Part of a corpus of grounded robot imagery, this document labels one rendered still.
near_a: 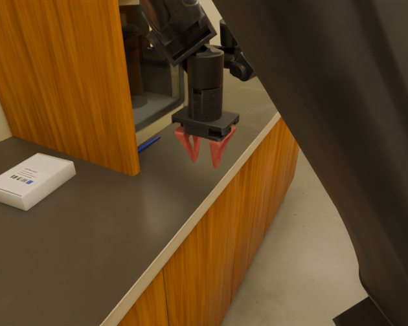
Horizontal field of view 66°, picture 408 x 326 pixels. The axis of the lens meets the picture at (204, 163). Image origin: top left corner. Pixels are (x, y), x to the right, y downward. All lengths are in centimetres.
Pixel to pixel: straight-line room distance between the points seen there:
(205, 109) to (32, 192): 46
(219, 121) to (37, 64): 54
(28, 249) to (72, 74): 40
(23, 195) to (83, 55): 33
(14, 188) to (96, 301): 36
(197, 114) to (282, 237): 157
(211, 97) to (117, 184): 40
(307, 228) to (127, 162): 150
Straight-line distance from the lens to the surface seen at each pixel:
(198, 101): 50
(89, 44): 75
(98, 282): 61
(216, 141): 51
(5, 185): 85
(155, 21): 42
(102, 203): 76
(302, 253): 196
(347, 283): 190
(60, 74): 86
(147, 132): 99
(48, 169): 86
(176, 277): 82
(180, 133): 54
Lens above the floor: 140
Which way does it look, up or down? 32 degrees down
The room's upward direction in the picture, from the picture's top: straight up
